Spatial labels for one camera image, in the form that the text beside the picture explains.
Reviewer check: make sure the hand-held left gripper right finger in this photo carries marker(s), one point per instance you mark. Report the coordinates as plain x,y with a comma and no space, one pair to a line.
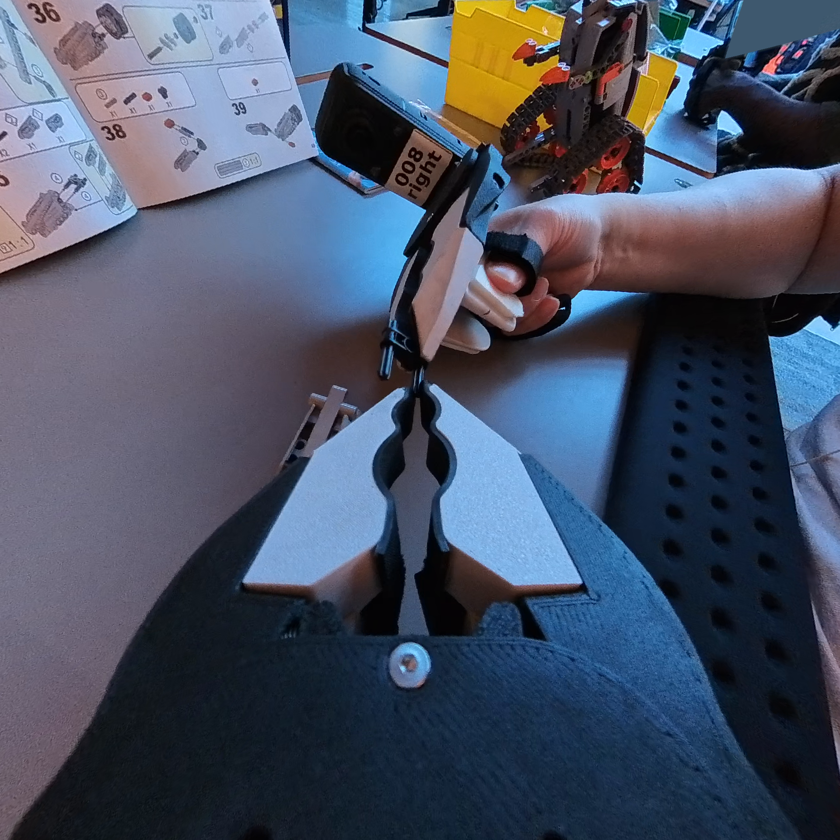
505,518

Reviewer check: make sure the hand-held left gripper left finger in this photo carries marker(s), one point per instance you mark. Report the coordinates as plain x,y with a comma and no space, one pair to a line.
321,518

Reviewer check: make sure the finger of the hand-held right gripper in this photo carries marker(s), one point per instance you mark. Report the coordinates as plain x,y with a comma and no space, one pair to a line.
446,275

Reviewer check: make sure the black toy axle rod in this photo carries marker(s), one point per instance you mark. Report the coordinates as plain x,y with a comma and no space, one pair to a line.
387,354

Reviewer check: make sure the black toy cross pin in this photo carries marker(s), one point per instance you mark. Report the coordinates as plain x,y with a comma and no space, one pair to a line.
418,382

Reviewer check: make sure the person's right forearm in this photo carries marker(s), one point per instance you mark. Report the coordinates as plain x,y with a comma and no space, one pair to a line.
709,229

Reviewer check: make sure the person's right hand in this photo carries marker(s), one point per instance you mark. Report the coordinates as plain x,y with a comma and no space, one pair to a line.
571,243

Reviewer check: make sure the grey toy brick beam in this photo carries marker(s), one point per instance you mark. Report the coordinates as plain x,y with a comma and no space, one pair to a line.
321,420

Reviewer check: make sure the yellow plastic storage bin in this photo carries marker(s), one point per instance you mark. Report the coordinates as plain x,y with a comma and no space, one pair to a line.
485,72

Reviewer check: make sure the black perforated plastic panel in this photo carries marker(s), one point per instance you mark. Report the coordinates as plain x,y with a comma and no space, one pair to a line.
709,525

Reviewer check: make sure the open building instruction booklet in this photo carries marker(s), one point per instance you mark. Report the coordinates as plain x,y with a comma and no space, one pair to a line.
164,98

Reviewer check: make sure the tracked toy brick robot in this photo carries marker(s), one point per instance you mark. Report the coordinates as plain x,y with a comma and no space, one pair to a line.
584,111

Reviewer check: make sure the person's clothing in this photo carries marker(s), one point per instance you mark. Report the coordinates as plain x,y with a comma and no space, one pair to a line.
820,499

